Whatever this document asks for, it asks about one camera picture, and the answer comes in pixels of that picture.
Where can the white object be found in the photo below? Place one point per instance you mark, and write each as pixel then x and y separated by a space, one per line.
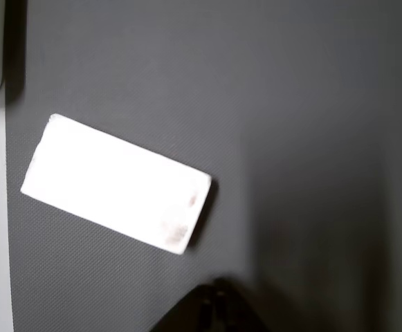
pixel 114 180

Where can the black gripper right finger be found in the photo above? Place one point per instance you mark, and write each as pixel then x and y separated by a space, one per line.
pixel 237 311

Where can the grey desk mat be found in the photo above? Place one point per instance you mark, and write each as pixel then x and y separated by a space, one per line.
pixel 290 121

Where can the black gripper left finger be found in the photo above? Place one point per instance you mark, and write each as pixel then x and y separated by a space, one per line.
pixel 193 311

